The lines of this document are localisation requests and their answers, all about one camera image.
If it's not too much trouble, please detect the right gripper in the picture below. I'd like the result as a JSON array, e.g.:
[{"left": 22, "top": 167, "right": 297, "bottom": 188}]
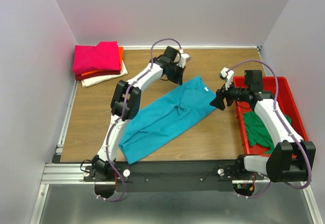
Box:
[{"left": 209, "top": 78, "right": 249, "bottom": 111}]

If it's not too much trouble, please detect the teal t shirt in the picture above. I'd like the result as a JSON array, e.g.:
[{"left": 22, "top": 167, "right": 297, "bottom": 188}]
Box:
[{"left": 119, "top": 76, "right": 215, "bottom": 165}]

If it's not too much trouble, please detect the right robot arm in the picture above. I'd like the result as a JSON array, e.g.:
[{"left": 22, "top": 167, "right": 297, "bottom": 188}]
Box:
[{"left": 210, "top": 68, "right": 316, "bottom": 183}]

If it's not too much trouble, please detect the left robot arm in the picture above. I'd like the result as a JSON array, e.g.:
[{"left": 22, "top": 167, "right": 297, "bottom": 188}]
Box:
[{"left": 91, "top": 46, "right": 191, "bottom": 181}]

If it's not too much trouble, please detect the green t shirt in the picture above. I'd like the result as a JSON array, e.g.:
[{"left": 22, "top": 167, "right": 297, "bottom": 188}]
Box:
[{"left": 242, "top": 111, "right": 275, "bottom": 154}]

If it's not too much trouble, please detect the red plastic bin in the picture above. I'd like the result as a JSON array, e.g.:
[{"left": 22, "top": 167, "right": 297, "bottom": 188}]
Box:
[{"left": 232, "top": 76, "right": 310, "bottom": 156}]

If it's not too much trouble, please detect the orange folded t shirt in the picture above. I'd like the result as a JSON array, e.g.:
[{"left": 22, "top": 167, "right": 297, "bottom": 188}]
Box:
[{"left": 80, "top": 47, "right": 123, "bottom": 78}]

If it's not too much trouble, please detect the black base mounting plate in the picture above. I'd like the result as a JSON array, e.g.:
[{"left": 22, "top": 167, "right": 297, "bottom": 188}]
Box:
[{"left": 81, "top": 159, "right": 263, "bottom": 199}]

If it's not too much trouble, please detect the pink folded t shirt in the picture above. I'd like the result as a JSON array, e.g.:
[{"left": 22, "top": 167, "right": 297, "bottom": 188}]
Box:
[{"left": 73, "top": 41, "right": 121, "bottom": 75}]

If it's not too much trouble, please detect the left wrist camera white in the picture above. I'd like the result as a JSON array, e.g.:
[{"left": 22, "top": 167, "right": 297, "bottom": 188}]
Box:
[{"left": 174, "top": 49, "right": 191, "bottom": 68}]

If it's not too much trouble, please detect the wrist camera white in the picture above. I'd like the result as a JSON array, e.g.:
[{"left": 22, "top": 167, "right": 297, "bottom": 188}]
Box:
[
  {"left": 174, "top": 49, "right": 191, "bottom": 68},
  {"left": 219, "top": 67, "right": 234, "bottom": 90}
]

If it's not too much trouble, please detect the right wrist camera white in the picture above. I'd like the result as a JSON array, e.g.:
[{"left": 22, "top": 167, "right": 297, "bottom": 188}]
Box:
[{"left": 219, "top": 67, "right": 234, "bottom": 90}]

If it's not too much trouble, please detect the aluminium frame rail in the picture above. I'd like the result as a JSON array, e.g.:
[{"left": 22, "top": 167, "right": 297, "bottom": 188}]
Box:
[{"left": 30, "top": 84, "right": 320, "bottom": 223}]

